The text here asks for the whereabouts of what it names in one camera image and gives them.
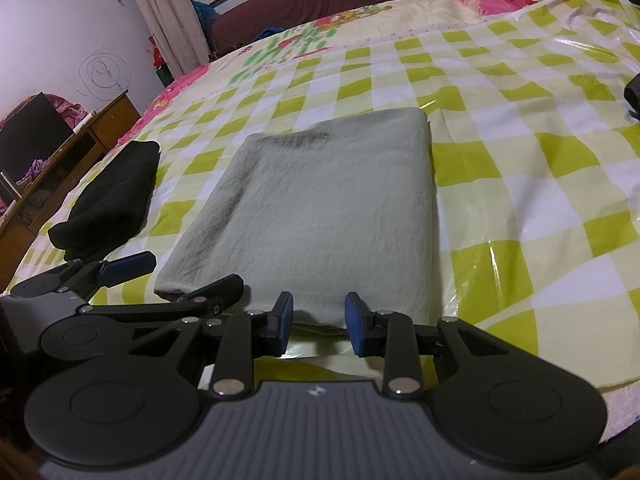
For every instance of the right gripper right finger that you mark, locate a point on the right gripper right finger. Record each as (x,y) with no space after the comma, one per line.
(394,337)

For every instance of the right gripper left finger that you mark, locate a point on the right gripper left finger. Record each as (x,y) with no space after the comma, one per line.
(248,336)

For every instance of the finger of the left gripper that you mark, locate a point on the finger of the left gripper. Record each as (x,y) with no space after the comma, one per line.
(85,279)
(211,299)

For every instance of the grey-green pants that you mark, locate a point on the grey-green pants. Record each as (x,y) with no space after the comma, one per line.
(343,206)

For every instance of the black folded garment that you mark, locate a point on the black folded garment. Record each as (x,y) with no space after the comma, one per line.
(112,208)

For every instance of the wooden side cabinet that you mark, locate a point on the wooden side cabinet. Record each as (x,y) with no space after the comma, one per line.
(44,196)

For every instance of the black television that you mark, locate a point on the black television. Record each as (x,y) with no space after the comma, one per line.
(35,133)

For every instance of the magenta cloth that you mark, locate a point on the magenta cloth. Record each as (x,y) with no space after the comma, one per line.
(72,113)

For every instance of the green checkered plastic sheet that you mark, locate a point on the green checkered plastic sheet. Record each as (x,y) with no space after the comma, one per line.
(536,157)

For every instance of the left beige curtain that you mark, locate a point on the left beige curtain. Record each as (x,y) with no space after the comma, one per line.
(177,32)

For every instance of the maroon sofa bench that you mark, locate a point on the maroon sofa bench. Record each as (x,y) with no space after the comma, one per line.
(305,0)

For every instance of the dark striped garment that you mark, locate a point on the dark striped garment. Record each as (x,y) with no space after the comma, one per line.
(632,95)

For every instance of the floral pink bedsheet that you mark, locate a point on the floral pink bedsheet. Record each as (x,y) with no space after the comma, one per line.
(396,19)

